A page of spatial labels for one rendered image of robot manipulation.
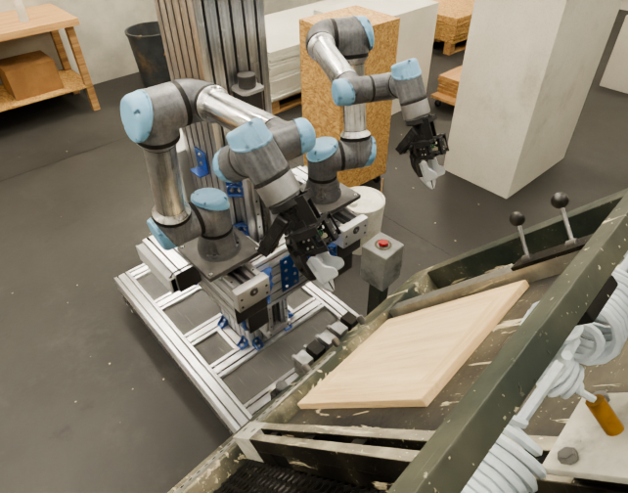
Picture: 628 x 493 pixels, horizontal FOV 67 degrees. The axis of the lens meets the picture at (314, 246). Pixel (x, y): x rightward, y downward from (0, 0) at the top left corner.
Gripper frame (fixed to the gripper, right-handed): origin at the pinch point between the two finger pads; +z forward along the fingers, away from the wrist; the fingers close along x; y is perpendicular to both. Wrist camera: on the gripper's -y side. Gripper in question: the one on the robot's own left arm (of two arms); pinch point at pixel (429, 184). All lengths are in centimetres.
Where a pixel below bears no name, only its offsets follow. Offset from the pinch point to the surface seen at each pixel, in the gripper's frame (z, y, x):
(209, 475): 44, -13, -89
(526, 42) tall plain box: -18, -86, 203
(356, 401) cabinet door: 32, 15, -56
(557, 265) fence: 17.3, 40.0, -8.7
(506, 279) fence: 22.4, 26.6, -9.8
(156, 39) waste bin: -131, -407, 97
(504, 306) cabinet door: 21.5, 34.4, -22.4
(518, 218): 8.2, 29.4, -3.8
